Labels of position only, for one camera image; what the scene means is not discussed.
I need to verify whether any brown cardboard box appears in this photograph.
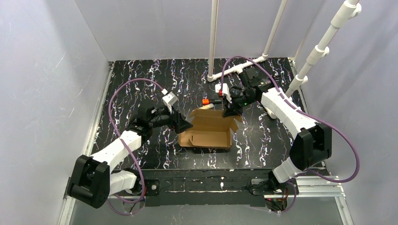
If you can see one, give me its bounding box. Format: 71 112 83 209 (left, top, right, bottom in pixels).
178 108 242 149

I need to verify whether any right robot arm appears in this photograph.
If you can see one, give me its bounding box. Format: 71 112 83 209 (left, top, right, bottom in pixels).
215 68 332 192

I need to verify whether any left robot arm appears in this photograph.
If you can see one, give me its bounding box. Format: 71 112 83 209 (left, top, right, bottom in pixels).
66 106 193 209

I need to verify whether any yellow highlighter marker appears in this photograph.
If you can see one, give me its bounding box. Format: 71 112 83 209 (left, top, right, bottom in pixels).
200 104 214 110

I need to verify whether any orange capped black marker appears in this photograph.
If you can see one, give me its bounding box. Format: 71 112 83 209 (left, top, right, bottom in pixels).
202 98 223 105

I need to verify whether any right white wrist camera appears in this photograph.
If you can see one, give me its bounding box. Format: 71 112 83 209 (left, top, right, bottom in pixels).
215 83 232 103

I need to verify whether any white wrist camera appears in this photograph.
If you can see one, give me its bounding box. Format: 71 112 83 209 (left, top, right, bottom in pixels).
215 83 232 103
161 89 178 113

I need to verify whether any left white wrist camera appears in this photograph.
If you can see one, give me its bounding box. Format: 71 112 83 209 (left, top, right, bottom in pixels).
161 89 178 113

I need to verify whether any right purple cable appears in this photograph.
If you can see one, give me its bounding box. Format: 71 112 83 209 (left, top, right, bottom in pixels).
220 56 361 215

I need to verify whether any purple cable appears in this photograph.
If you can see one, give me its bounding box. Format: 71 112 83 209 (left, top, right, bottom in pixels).
107 78 167 217
220 56 361 215

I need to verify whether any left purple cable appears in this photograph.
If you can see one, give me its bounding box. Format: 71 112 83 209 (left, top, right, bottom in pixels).
107 78 167 217

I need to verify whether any aluminium rail frame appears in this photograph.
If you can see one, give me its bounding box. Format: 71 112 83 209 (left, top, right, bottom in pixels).
57 60 355 225

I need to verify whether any white PVC pipe frame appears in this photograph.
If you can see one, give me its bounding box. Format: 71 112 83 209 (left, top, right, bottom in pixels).
207 0 363 120

